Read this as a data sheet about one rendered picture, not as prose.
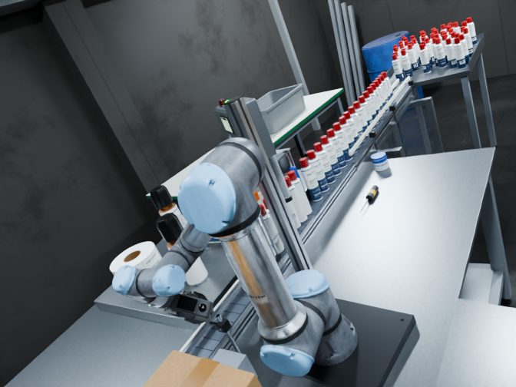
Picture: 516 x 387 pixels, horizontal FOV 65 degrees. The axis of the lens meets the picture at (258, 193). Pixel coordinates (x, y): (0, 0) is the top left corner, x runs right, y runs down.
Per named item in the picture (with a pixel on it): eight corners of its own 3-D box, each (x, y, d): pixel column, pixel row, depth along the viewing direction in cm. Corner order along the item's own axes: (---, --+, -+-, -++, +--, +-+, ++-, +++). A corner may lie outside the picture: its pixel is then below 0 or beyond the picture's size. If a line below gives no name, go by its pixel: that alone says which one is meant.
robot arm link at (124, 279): (126, 290, 101) (105, 292, 106) (158, 303, 109) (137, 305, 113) (134, 260, 105) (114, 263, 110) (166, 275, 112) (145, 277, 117)
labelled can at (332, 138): (339, 165, 207) (327, 128, 199) (348, 163, 203) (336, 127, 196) (335, 170, 203) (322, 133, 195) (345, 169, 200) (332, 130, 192)
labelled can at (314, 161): (322, 187, 191) (307, 149, 184) (331, 186, 188) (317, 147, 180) (317, 193, 188) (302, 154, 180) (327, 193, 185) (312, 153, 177)
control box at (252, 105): (259, 146, 145) (238, 96, 138) (277, 153, 130) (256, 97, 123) (234, 159, 143) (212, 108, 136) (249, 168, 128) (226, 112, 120)
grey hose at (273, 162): (286, 197, 149) (265, 147, 142) (294, 197, 147) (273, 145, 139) (281, 203, 147) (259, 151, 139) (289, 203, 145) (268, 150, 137)
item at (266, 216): (276, 246, 161) (257, 203, 153) (287, 247, 157) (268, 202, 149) (269, 254, 157) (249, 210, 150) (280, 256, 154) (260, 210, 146)
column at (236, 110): (303, 271, 148) (231, 98, 123) (314, 272, 145) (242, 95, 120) (298, 279, 145) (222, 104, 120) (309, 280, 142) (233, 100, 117)
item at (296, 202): (299, 216, 175) (282, 175, 167) (309, 216, 171) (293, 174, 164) (294, 223, 171) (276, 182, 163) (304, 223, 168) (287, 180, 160)
